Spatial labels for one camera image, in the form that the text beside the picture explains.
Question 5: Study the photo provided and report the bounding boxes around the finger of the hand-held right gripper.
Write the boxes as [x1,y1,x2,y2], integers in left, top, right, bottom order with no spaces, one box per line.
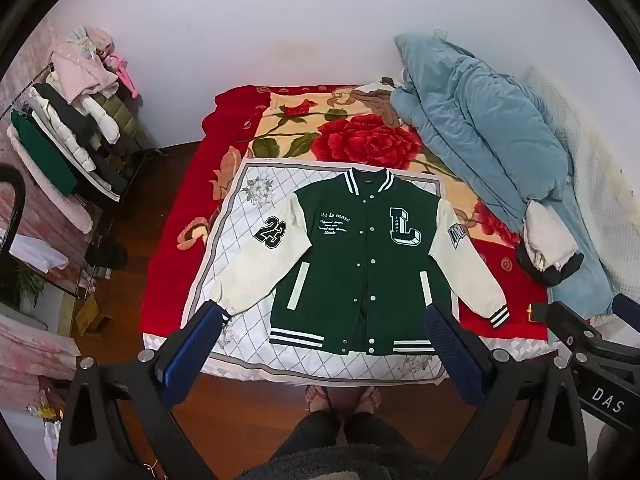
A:
[612,292,640,322]
[529,301,603,348]

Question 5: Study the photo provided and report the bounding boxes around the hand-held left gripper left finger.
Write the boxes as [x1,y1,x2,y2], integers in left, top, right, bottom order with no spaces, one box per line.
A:
[56,302,224,480]

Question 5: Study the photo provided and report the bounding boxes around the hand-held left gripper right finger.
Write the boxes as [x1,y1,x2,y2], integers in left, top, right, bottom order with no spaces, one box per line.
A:
[423,302,590,480]

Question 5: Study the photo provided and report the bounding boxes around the green and white varsity jacket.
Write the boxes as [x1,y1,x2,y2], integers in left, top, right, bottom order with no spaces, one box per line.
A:
[207,167,511,357]

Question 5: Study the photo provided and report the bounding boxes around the black metal clothes rack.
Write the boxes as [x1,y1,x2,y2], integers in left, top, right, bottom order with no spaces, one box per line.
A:
[0,60,166,291]

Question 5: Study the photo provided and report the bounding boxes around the row of hanging clothes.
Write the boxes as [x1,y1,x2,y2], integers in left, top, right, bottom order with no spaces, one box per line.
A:
[5,25,143,233]

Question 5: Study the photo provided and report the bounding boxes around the black and white garment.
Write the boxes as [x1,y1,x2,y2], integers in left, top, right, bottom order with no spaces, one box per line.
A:
[515,200,585,288]

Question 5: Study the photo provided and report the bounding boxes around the person's right foot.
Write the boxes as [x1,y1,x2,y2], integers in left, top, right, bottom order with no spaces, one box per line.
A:
[352,386,383,415]

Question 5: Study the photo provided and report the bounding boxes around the person's foot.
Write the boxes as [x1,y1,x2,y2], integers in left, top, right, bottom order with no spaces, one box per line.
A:
[304,385,335,413]
[352,386,383,415]

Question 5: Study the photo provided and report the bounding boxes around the cardboard box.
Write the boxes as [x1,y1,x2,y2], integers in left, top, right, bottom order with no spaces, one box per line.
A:
[75,292,118,336]

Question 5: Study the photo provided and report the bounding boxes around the person's left foot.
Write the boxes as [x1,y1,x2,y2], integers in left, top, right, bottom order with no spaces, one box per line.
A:
[304,385,335,413]

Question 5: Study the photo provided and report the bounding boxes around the white quilted bedsheet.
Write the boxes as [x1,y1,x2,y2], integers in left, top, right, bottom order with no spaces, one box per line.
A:
[142,65,640,361]

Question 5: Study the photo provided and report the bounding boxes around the white diamond-pattern printed cloth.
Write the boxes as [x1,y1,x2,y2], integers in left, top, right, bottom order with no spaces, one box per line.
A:
[181,159,448,386]

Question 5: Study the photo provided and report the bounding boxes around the pink cloth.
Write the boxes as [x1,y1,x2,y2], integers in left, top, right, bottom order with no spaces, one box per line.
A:
[0,315,81,386]

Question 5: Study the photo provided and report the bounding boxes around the white folded cloth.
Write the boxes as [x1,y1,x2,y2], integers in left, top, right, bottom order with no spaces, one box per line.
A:
[10,235,68,273]

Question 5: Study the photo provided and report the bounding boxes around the green plant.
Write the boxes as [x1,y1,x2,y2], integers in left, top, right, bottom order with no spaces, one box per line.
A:
[0,260,46,311]

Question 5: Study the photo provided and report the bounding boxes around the blue quilt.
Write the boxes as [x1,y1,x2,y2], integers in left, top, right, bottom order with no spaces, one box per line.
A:
[390,30,616,318]

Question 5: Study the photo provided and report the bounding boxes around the red floral blanket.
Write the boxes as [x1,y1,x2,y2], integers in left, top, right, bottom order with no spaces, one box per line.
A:
[141,82,556,346]

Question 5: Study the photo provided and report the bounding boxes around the black cable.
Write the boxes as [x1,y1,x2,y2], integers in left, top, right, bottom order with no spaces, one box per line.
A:
[0,165,27,256]

